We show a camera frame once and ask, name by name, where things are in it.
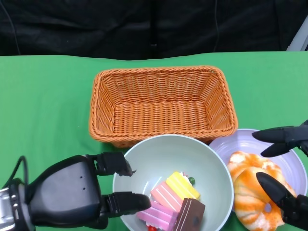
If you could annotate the lilac plate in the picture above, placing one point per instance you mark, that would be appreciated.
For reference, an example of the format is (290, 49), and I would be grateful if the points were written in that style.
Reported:
(240, 139)

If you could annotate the pale green bowl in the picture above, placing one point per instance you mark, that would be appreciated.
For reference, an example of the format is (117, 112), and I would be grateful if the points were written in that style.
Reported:
(168, 154)

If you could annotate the orange wicker basket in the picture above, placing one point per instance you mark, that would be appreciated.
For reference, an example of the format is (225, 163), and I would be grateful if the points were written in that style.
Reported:
(158, 115)

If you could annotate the yellow cake slice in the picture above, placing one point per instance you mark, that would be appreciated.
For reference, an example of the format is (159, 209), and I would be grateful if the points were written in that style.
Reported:
(180, 185)

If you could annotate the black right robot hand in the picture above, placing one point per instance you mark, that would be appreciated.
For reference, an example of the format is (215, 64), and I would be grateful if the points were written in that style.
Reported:
(276, 134)

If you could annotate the coral cake slice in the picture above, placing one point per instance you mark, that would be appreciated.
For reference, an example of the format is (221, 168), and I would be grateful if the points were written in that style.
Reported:
(166, 196)

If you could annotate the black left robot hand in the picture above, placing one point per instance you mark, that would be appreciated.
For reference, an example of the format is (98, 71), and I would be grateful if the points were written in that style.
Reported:
(67, 192)

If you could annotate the green tablecloth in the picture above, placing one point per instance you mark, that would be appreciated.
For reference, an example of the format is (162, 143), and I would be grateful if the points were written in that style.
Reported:
(48, 96)

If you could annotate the pink cake slice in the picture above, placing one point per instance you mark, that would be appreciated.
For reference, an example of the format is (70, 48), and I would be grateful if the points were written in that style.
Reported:
(154, 216)

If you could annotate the white metal frame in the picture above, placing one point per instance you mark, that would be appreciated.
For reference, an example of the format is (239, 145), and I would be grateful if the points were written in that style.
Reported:
(299, 39)

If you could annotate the chocolate cake slice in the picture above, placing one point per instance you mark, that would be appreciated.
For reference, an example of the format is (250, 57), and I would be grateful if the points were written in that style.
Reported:
(191, 211)

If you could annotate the orange striped bread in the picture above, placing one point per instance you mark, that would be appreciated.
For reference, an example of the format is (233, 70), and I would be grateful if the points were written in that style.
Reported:
(245, 160)
(250, 202)

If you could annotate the black backdrop curtain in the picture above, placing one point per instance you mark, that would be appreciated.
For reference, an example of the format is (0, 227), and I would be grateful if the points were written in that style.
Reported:
(96, 24)

